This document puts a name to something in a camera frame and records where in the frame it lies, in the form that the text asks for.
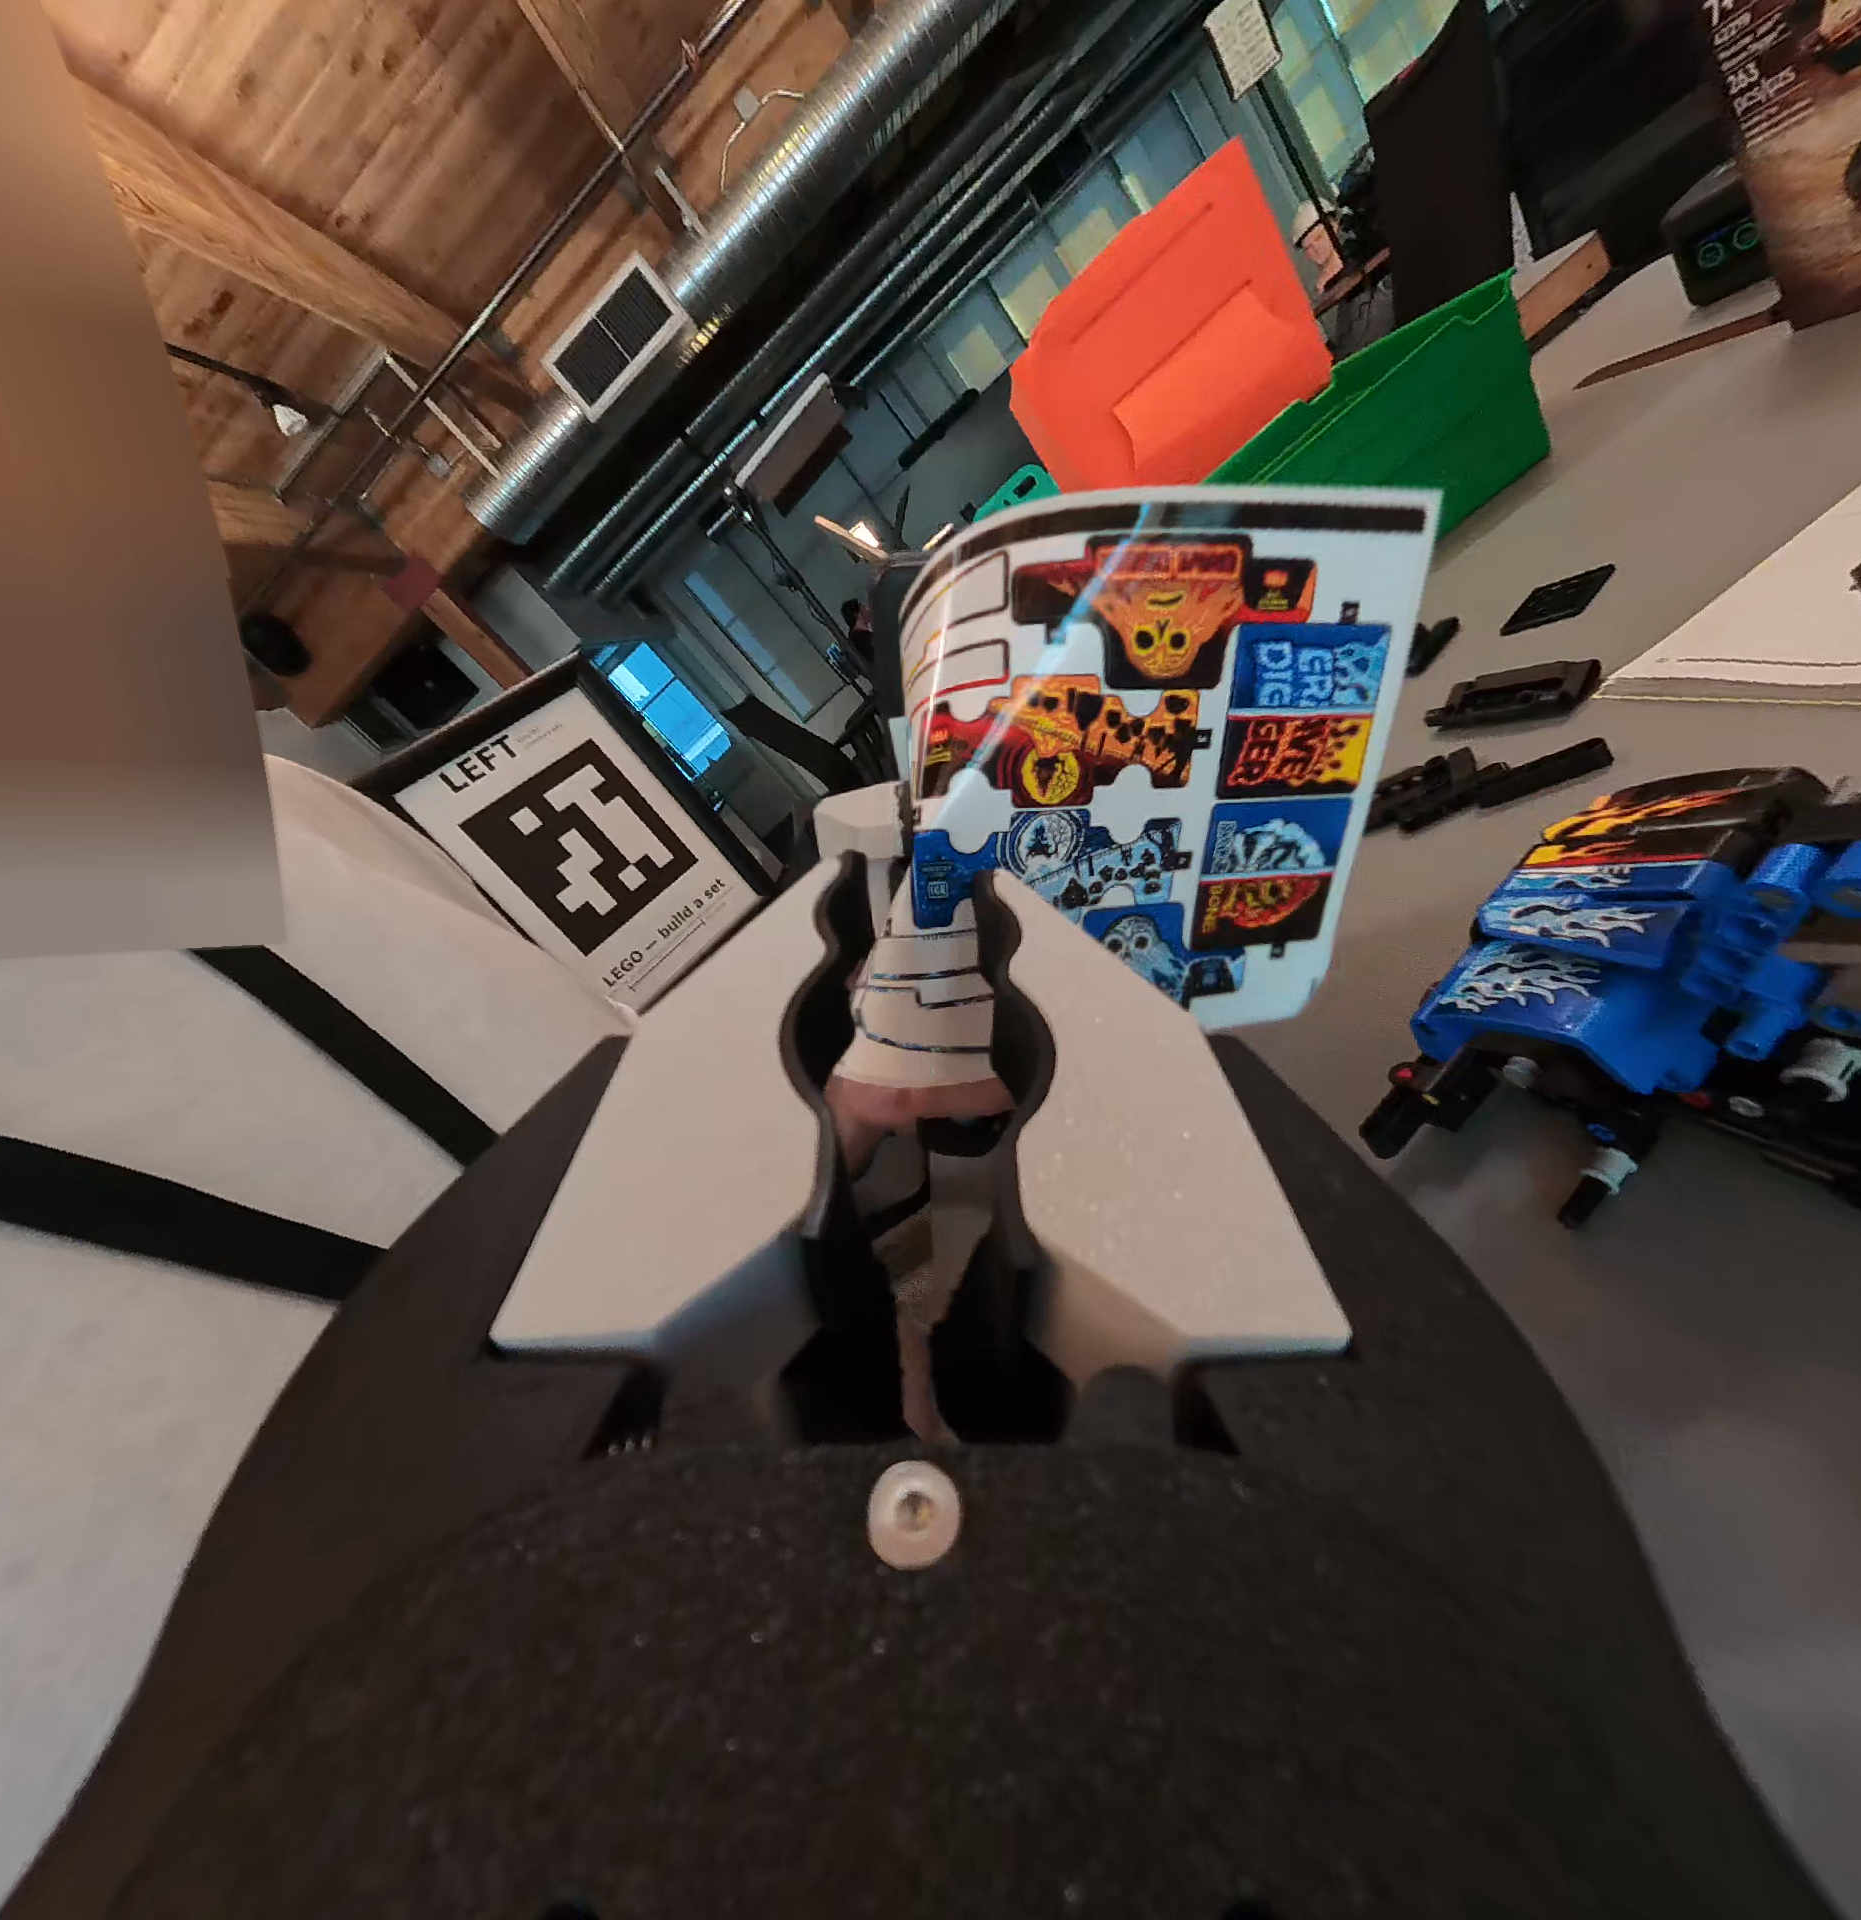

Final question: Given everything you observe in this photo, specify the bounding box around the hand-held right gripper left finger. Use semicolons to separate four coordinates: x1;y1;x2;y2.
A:
487;852;899;1369

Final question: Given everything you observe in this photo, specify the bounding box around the dark high-backed chair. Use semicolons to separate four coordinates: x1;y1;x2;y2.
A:
1364;0;1524;324

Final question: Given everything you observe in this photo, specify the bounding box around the silver ventilation duct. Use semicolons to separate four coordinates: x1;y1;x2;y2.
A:
464;0;1021;543

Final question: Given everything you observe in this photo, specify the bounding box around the black studded lego plate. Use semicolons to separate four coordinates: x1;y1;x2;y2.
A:
1364;750;1508;835

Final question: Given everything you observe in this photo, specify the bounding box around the orange bag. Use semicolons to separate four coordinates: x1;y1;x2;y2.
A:
1008;138;1337;488

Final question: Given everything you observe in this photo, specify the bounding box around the green plastic bin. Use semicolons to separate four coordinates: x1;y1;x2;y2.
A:
1206;270;1553;543

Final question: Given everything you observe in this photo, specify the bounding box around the black timer device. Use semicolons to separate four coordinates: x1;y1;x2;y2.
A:
1662;168;1773;309

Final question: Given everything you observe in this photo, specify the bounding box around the lego set cardboard box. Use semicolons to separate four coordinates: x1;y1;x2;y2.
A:
1694;0;1861;332

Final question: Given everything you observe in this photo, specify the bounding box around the hanging ceiling light fixture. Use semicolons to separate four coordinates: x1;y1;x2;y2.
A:
735;377;857;510

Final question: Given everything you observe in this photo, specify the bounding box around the black lanyard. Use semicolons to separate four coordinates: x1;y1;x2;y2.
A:
0;944;499;1305

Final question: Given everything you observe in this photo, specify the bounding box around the framed black white marker sign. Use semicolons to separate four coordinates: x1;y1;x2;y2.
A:
352;648;774;1006

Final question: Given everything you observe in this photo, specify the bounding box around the black long lego beam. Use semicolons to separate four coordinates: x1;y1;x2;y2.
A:
1476;738;1613;810

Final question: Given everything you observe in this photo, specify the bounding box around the hanging paper sign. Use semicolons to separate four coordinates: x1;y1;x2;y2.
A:
1203;0;1275;105

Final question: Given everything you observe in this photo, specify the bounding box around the black lego frame piece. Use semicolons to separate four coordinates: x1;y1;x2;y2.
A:
1425;659;1603;729

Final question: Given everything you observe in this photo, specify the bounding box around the black flat lego tile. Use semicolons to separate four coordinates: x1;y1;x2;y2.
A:
1499;565;1619;633

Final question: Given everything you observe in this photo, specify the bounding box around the person's left hand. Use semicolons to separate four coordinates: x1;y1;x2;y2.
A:
833;1079;1008;1205

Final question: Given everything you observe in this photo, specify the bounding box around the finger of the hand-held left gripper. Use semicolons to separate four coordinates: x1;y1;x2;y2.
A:
812;781;915;903

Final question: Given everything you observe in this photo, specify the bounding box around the white air vent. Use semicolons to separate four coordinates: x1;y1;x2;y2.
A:
539;253;692;423

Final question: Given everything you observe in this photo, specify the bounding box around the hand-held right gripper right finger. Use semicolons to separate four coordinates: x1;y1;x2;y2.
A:
969;867;1354;1374

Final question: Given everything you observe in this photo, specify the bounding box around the blue black lego truck model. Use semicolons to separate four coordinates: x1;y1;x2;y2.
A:
1357;765;1861;1232

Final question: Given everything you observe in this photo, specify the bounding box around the colourful sticker sheet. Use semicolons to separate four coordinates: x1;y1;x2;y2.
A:
851;487;1437;1082

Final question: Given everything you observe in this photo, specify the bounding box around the lego instruction booklet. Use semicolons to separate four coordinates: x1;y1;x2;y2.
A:
1597;465;1861;707

